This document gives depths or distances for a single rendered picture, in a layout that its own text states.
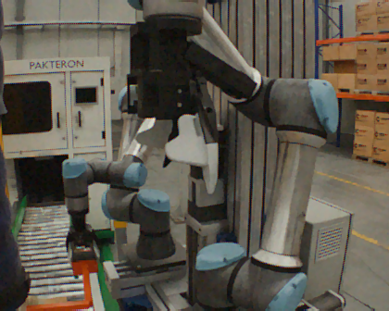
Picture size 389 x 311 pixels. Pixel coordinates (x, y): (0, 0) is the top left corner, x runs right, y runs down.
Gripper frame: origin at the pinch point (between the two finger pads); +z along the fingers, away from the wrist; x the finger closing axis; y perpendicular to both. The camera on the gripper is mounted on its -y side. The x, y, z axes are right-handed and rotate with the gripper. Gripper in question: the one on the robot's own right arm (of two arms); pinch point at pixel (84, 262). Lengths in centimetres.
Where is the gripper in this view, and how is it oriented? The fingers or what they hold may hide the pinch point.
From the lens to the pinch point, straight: 122.6
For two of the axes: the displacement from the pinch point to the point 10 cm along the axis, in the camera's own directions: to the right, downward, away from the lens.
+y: 3.3, 2.0, -9.2
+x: 9.4, -0.7, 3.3
